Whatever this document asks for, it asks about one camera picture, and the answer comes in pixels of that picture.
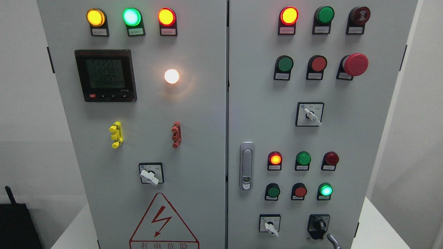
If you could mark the silver door lock handle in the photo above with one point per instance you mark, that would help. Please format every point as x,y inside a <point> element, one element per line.
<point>246,163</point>

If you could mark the green lamp right top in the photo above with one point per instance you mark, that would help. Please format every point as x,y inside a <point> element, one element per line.
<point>322,20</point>

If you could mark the white selector switch left door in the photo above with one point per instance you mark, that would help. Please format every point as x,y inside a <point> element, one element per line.
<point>151,173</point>

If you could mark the red lit lamp lower left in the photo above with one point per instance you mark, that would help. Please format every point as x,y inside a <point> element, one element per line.
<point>274,161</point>

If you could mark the red emergency stop button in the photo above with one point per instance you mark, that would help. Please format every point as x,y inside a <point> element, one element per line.
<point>351,66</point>

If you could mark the black digital power meter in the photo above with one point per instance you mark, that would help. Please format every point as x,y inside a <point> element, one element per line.
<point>106,75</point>

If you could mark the red lit lamp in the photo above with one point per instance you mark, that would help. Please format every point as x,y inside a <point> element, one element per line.
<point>274,161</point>
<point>287,20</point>

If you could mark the grey cabinet door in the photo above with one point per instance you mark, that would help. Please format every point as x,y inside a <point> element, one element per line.
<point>263,110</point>
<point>195,172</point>

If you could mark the red terminal connector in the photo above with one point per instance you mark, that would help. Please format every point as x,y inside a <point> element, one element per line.
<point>176,134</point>

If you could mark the red push button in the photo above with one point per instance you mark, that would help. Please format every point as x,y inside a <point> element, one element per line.
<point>315,67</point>
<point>298,192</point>

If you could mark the black device with antenna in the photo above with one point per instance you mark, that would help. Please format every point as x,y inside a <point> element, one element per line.
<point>17,230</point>

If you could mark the yellow terminal connector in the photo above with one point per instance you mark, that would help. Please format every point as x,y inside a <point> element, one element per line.
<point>116,134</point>

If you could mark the white selector switch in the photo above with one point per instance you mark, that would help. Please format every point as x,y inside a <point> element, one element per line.
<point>270,223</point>
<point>309,114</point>

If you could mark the white selector switch upper right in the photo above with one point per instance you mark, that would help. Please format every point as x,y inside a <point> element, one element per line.
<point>309,114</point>

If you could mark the black knob selector switch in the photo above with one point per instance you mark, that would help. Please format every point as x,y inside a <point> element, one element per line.
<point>318,225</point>

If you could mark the green push button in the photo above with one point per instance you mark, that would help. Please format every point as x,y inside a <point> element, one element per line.
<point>283,67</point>
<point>272,192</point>

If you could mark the green lamp bottom right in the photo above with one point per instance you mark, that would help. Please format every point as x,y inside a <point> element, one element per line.
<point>324,192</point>

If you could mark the green push button upper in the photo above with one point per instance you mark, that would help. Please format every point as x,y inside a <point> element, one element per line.
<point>283,67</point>

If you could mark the white glowing lamp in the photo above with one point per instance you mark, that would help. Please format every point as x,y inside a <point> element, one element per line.
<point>171,76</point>

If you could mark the red lamp lower right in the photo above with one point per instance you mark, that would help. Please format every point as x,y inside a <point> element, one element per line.
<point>330,161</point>

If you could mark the green lamp lower middle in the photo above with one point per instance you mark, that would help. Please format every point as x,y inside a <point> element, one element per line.
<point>303,160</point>

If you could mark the red push button upper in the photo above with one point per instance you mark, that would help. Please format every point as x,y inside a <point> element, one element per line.
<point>315,67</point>

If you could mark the dark red buzzer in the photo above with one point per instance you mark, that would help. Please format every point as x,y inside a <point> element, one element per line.
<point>357,19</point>

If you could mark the green push button lower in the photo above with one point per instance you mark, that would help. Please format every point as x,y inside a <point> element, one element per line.
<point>272,192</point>

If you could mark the red lit lamp right top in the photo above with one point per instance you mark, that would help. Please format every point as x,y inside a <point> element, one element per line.
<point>287,20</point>

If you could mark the green lit indicator lamp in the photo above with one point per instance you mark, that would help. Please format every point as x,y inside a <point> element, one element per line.
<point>133,20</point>

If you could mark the yellow indicator lamp top left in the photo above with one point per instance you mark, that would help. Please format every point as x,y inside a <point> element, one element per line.
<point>98,22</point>

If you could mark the red push button lower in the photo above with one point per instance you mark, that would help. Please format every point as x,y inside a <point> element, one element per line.
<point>298,192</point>

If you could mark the red lightning warning sticker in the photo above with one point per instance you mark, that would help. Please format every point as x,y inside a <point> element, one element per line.
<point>162,227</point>

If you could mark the left grey cabinet door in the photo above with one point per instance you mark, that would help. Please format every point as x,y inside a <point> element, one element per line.
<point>195,172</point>

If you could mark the white selector switch bottom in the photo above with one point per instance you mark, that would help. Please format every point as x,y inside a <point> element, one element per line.
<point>270,223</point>

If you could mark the red lit lamp left door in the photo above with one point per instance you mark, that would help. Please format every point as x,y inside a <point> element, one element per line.
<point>167,22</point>

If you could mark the right grey cabinet door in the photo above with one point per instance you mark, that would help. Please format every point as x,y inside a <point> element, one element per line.
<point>263,110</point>

